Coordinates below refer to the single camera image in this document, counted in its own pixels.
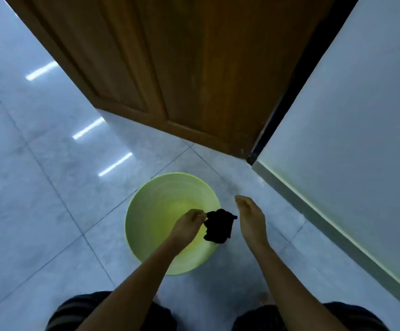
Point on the person's left hand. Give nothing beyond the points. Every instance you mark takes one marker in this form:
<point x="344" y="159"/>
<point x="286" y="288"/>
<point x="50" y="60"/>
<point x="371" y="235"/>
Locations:
<point x="184" y="229"/>

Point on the person's right hand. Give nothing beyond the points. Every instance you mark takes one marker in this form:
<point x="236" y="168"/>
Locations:
<point x="253" y="222"/>

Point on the black cleaning cloth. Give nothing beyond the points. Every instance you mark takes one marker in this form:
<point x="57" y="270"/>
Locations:
<point x="219" y="225"/>

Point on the grey baseboard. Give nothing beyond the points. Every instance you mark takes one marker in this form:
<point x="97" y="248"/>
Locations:
<point x="324" y="227"/>

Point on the person's left forearm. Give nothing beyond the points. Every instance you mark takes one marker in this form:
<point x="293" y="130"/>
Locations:
<point x="131" y="293"/>

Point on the person's right forearm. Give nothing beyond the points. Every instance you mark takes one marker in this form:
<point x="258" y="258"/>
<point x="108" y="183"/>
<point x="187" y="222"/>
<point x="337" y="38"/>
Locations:
<point x="289" y="293"/>

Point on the light green plastic bucket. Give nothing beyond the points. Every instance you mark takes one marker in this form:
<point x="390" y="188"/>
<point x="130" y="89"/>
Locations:
<point x="155" y="210"/>

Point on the black grey striped shorts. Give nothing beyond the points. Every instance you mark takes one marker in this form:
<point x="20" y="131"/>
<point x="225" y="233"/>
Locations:
<point x="64" y="313"/>

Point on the brown wooden door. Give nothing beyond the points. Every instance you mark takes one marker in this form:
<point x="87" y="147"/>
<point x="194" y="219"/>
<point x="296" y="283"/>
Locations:
<point x="193" y="65"/>

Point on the black door frame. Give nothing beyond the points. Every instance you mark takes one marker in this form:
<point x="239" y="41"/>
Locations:
<point x="289" y="96"/>

